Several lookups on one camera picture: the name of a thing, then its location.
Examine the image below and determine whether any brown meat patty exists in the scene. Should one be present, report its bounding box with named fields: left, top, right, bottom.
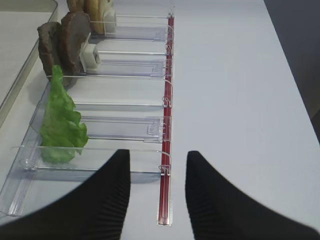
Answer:
left=58, top=11, right=91, bottom=74
left=37, top=21, right=73, bottom=81

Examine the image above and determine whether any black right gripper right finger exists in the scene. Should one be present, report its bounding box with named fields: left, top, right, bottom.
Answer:
left=185, top=151, right=320, bottom=240

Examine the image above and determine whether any bun half front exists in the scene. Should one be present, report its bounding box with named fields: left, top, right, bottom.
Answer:
left=84, top=0, right=113, bottom=35

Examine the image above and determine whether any white paper tray liner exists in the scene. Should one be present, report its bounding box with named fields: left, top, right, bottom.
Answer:
left=0, top=11, right=52, bottom=102

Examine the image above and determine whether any brown meat patty rear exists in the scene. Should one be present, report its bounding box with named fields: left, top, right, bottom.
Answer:
left=58, top=11, right=91, bottom=74

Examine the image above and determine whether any clear acrylic rack right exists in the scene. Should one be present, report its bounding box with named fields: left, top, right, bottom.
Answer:
left=0, top=7, right=174, bottom=226

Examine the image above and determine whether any green lettuce leaf in rack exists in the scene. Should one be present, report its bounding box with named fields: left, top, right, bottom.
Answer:
left=40, top=65, right=89, bottom=164

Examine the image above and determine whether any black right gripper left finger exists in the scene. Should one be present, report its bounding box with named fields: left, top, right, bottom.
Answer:
left=0, top=149, right=131, bottom=240

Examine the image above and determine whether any brown meat patty front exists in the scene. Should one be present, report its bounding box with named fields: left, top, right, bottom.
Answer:
left=37, top=21, right=73, bottom=81

